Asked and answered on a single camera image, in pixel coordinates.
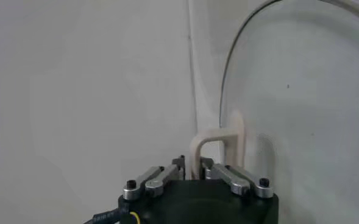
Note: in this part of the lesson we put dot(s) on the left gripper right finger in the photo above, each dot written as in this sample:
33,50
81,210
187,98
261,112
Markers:
237,181

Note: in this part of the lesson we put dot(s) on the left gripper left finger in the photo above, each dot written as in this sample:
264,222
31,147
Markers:
154,179

